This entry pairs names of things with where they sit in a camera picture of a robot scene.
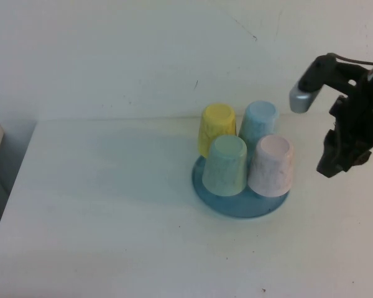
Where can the blue round cup stand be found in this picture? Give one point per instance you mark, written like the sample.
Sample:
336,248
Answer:
236,208

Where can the pink marbled plastic cup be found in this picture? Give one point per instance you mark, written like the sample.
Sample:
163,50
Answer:
270,167

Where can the yellow plastic cup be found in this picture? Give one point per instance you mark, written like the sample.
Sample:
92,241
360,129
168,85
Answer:
216,124

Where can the green plastic cup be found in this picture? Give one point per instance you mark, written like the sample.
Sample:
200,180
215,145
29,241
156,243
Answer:
223,167

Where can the black camera bracket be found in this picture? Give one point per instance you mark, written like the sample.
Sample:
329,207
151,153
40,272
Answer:
323,73

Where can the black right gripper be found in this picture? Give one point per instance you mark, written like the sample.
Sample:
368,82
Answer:
357,121

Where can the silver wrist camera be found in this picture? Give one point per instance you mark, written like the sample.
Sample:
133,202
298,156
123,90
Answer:
301,101

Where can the blue plastic cup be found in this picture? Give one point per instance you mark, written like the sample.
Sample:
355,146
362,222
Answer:
258,124

